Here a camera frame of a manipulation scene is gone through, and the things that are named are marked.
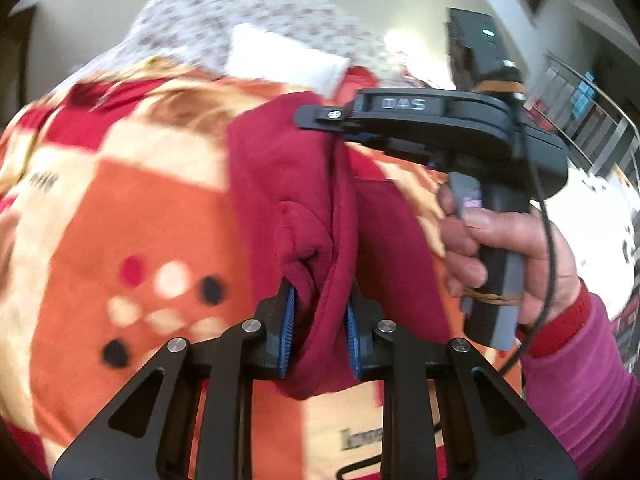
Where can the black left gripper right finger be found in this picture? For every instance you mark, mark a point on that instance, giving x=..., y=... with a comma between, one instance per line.
x=445, y=398

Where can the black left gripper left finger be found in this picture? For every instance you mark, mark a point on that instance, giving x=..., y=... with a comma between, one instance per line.
x=187, y=413

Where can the dark red sweater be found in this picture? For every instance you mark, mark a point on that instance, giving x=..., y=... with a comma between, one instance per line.
x=322, y=216

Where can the person's right hand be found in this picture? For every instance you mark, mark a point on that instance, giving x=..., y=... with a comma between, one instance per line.
x=464, y=235

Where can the metal stair railing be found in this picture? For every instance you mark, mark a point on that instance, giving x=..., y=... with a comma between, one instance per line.
x=599, y=135

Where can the red heart cushion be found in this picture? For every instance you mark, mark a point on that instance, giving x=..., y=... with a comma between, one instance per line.
x=356, y=78

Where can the red orange patterned blanket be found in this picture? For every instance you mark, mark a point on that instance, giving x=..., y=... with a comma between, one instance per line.
x=118, y=233

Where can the white pillow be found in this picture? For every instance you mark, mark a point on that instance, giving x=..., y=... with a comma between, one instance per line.
x=255, y=53

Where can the floral quilt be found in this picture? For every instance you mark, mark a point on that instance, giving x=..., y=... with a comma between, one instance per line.
x=198, y=32

